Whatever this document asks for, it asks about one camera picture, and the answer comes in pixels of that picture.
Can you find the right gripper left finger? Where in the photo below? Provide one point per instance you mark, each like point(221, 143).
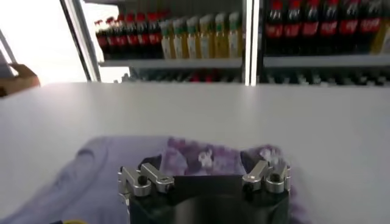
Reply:
point(155, 176)

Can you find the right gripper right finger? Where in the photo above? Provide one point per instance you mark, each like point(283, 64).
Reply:
point(256, 178)

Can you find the pale lavender printed garment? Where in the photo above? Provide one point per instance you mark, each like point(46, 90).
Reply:
point(91, 182)

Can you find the grey metal shelf rack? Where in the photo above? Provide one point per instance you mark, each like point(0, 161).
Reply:
point(170, 63)
point(326, 61)

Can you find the red cap cola bottle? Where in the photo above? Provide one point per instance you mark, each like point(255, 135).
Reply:
point(310, 30)
point(329, 29)
point(101, 41)
point(111, 39)
point(154, 38)
point(274, 30)
point(369, 26)
point(133, 39)
point(292, 30)
point(122, 39)
point(143, 39)
point(348, 28)

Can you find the brown cardboard box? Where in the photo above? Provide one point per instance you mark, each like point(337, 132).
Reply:
point(21, 80)

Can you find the black frame pole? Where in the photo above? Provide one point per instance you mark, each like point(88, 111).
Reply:
point(76, 45)

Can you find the grey frame pole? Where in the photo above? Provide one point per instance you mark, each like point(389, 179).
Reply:
point(8, 48)

